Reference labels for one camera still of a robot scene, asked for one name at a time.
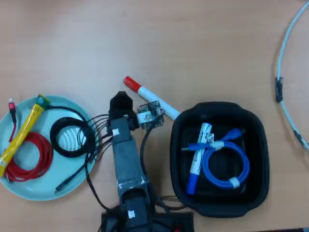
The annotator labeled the thin dark wire bundle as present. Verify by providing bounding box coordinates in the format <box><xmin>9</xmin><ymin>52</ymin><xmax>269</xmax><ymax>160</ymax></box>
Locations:
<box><xmin>154</xmin><ymin>195</ymin><xmax>187</xmax><ymax>210</ymax></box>

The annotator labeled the coiled red USB cable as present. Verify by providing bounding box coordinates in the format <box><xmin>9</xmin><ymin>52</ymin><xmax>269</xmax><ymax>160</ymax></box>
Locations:
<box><xmin>3</xmin><ymin>98</ymin><xmax>54</xmax><ymax>182</ymax></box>

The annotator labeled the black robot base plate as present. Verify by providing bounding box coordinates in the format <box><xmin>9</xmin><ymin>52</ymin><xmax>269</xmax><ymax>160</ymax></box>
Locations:
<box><xmin>100</xmin><ymin>210</ymin><xmax>195</xmax><ymax>232</ymax></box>

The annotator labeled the light blue round plate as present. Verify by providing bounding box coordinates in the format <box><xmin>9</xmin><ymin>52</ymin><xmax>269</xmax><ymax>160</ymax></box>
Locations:
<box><xmin>0</xmin><ymin>95</ymin><xmax>99</xmax><ymax>202</ymax></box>

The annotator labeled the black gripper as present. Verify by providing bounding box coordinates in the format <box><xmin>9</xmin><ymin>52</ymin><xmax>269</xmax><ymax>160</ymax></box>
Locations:
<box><xmin>108</xmin><ymin>91</ymin><xmax>140</xmax><ymax>132</ymax></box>

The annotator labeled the yellow tube with green cap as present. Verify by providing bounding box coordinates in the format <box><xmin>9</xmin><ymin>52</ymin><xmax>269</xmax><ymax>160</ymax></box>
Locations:
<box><xmin>0</xmin><ymin>94</ymin><xmax>51</xmax><ymax>178</ymax></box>

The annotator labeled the white marker with red cap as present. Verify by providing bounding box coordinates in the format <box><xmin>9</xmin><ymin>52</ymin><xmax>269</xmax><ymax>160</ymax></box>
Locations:
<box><xmin>123</xmin><ymin>76</ymin><xmax>181</xmax><ymax>121</ymax></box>

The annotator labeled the black plastic tray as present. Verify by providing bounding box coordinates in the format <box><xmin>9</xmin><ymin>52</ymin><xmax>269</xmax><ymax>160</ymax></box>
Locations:
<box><xmin>169</xmin><ymin>101</ymin><xmax>270</xmax><ymax>218</ymax></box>

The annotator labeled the white marker with blue cap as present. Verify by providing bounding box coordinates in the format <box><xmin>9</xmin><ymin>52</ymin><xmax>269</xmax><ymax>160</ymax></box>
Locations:
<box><xmin>185</xmin><ymin>122</ymin><xmax>213</xmax><ymax>195</ymax></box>

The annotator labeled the coiled black cable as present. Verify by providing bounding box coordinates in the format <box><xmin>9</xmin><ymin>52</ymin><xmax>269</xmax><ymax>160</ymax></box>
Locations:
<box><xmin>48</xmin><ymin>104</ymin><xmax>96</xmax><ymax>194</ymax></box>

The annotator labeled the coiled blue cable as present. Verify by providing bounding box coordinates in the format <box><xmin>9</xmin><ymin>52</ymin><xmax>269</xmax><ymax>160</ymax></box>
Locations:
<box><xmin>181</xmin><ymin>127</ymin><xmax>251</xmax><ymax>189</ymax></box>

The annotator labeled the white cable with black tape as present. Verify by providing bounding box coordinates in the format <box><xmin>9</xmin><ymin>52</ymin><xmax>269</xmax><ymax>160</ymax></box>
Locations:
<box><xmin>274</xmin><ymin>0</ymin><xmax>309</xmax><ymax>152</ymax></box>

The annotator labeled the black camera cable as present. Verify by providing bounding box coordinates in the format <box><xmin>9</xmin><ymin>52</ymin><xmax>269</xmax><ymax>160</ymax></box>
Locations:
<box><xmin>139</xmin><ymin>126</ymin><xmax>155</xmax><ymax>194</ymax></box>

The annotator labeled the bare camera circuit board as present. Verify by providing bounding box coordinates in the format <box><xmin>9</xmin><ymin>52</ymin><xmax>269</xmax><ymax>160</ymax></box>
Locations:
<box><xmin>136</xmin><ymin>101</ymin><xmax>166</xmax><ymax>133</ymax></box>

